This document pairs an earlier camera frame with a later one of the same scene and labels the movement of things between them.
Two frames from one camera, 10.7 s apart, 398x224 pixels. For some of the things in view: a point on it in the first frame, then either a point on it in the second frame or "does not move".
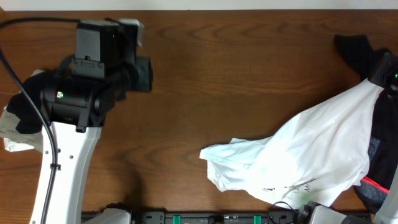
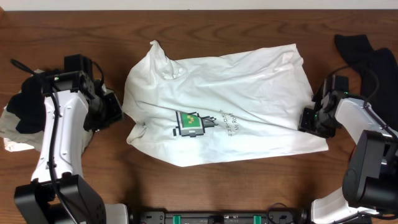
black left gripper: (143, 73) → (115, 106)
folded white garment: (12, 146) does not move
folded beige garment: (8, 124) does not move
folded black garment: (28, 108) does not move
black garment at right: (357, 50) does not move
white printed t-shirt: (311, 159) → (219, 106)
